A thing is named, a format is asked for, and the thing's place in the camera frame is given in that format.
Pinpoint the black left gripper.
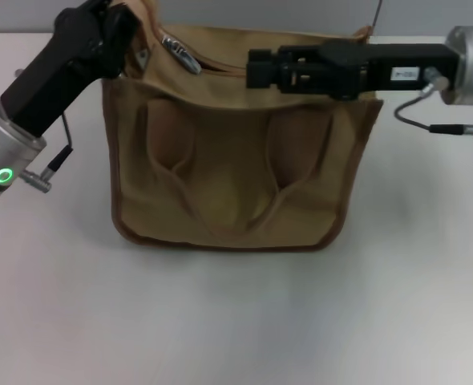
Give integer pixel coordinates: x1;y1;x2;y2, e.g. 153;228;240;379
0;0;142;140

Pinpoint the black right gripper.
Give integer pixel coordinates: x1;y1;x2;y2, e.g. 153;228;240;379
246;39;461;101

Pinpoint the silver metal zipper pull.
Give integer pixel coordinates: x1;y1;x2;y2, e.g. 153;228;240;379
162;34;203;75

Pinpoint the khaki canvas food bag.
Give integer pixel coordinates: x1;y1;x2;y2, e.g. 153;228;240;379
102;0;384;253

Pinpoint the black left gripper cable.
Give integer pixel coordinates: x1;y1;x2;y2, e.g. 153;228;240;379
22;112;75;194

